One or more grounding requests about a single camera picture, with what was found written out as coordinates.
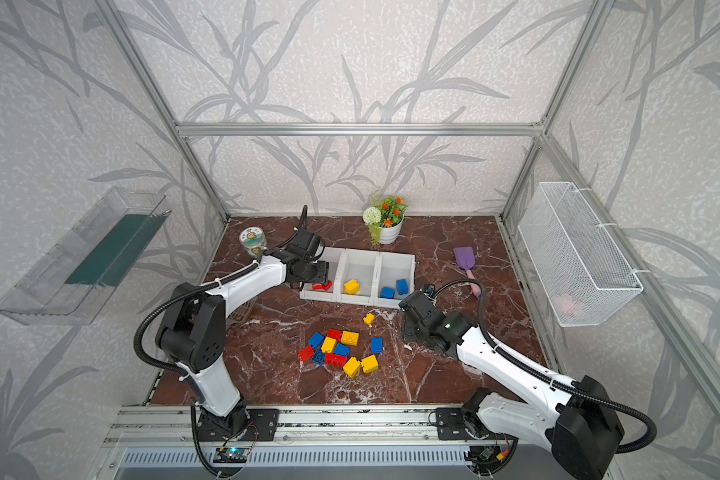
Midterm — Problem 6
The purple pink scoop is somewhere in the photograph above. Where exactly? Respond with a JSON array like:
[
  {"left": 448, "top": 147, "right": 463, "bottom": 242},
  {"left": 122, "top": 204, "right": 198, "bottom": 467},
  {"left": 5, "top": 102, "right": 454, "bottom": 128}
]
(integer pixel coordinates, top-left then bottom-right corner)
[{"left": 453, "top": 246, "right": 475, "bottom": 280}]

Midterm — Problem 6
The aluminium front rail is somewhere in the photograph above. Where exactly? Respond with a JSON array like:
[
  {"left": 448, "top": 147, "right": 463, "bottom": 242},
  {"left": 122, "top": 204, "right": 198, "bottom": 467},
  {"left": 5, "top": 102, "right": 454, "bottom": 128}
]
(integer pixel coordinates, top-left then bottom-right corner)
[{"left": 101, "top": 403, "right": 607, "bottom": 448}]

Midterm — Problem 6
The white bin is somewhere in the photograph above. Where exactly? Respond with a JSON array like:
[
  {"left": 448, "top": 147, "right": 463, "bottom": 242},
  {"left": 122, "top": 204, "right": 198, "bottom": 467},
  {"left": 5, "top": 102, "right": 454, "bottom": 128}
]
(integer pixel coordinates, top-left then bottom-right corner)
[
  {"left": 336, "top": 249, "right": 378, "bottom": 306},
  {"left": 371, "top": 252, "right": 416, "bottom": 309},
  {"left": 299, "top": 247, "right": 343, "bottom": 302}
]

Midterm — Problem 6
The white potted flower plant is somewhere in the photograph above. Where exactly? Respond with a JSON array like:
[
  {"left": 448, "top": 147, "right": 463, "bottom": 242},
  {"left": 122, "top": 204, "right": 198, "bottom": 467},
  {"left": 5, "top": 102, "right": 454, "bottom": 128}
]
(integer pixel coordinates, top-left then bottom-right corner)
[{"left": 362, "top": 190, "right": 408, "bottom": 246}]

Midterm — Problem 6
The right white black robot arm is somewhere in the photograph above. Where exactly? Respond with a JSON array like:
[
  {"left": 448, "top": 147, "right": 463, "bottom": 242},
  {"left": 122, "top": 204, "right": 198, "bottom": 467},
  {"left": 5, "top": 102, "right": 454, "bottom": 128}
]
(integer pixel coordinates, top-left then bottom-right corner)
[{"left": 399, "top": 284, "right": 658, "bottom": 479}]

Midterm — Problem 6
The left white bin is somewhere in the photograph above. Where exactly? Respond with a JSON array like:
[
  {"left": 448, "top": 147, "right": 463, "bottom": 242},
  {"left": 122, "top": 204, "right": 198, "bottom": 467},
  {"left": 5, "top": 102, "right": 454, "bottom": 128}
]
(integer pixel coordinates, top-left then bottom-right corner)
[{"left": 299, "top": 247, "right": 343, "bottom": 302}]

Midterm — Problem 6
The white wire mesh basket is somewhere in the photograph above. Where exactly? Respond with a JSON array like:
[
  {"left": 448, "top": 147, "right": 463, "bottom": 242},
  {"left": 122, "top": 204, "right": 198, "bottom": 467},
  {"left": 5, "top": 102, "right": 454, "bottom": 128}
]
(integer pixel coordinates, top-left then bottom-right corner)
[{"left": 518, "top": 182, "right": 644, "bottom": 327}]

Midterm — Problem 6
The middle white bin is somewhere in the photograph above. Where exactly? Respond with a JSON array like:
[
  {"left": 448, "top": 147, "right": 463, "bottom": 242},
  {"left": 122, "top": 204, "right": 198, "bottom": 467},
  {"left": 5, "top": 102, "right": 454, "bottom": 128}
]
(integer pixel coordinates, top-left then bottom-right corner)
[{"left": 336, "top": 249, "right": 378, "bottom": 306}]

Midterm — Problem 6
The right white bin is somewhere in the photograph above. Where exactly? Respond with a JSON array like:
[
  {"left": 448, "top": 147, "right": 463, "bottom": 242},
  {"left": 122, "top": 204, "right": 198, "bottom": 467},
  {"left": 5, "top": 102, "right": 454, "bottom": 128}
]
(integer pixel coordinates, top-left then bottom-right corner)
[{"left": 371, "top": 252, "right": 416, "bottom": 309}]

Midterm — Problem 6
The brown slotted scoop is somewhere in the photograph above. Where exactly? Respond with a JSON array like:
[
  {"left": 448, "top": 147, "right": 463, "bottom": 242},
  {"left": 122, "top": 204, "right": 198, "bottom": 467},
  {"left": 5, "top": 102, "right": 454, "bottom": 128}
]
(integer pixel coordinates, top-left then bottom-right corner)
[{"left": 226, "top": 297, "right": 258, "bottom": 328}]

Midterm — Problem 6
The clear plastic wall shelf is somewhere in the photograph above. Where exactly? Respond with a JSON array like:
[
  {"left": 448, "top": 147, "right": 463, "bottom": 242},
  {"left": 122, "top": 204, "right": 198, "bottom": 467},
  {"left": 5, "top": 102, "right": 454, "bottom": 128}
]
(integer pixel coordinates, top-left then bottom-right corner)
[{"left": 0, "top": 187, "right": 172, "bottom": 326}]

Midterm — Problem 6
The pink item in basket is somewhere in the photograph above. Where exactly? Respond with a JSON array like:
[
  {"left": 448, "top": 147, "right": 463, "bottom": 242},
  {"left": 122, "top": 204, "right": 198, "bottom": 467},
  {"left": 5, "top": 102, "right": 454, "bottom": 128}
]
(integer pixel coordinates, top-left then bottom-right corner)
[{"left": 552, "top": 294, "right": 581, "bottom": 317}]

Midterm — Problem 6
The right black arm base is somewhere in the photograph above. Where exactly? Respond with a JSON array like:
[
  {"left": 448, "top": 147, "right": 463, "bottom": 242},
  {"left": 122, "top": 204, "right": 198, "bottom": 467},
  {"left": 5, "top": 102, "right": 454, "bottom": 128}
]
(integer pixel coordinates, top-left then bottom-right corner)
[{"left": 428, "top": 387, "right": 516, "bottom": 441}]

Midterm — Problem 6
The green mat in shelf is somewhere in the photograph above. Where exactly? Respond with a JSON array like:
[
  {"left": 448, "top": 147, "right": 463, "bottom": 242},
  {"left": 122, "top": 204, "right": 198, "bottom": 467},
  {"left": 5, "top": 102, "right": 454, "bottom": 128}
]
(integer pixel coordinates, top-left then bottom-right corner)
[{"left": 64, "top": 214, "right": 151, "bottom": 287}]

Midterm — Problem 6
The blue lego brick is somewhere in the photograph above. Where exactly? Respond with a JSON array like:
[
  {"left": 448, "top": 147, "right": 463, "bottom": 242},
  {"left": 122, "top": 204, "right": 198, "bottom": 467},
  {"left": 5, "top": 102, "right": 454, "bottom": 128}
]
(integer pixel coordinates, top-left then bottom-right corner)
[
  {"left": 395, "top": 279, "right": 409, "bottom": 297},
  {"left": 333, "top": 343, "right": 350, "bottom": 358},
  {"left": 370, "top": 337, "right": 383, "bottom": 354},
  {"left": 379, "top": 287, "right": 395, "bottom": 299},
  {"left": 308, "top": 332, "right": 325, "bottom": 351}
]

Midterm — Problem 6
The blue lego brick low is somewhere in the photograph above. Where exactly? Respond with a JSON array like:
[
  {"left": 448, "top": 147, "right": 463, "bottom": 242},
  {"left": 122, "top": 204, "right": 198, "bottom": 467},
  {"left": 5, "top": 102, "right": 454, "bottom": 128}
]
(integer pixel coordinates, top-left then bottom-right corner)
[{"left": 311, "top": 352, "right": 325, "bottom": 365}]

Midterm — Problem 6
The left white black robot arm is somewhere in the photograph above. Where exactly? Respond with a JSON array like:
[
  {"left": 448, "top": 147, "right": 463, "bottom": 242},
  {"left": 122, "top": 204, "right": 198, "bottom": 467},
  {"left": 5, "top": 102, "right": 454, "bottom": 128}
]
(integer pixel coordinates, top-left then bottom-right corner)
[{"left": 133, "top": 207, "right": 329, "bottom": 424}]

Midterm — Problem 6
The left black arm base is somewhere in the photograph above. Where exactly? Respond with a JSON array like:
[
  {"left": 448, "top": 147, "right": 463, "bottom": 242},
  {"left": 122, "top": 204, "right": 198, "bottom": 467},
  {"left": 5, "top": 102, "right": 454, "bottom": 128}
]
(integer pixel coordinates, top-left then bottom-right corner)
[{"left": 194, "top": 403, "right": 280, "bottom": 442}]

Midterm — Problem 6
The red flat lego brick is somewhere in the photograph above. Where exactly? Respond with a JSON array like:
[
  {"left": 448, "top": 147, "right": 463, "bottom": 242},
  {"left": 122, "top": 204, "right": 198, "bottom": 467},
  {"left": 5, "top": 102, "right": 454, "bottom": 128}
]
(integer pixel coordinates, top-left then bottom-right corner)
[{"left": 325, "top": 353, "right": 348, "bottom": 367}]

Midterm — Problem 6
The green circuit board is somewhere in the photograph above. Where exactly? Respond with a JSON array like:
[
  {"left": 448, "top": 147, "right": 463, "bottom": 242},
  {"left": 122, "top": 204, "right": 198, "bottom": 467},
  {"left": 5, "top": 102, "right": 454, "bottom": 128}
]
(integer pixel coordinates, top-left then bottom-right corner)
[{"left": 212, "top": 447, "right": 251, "bottom": 464}]

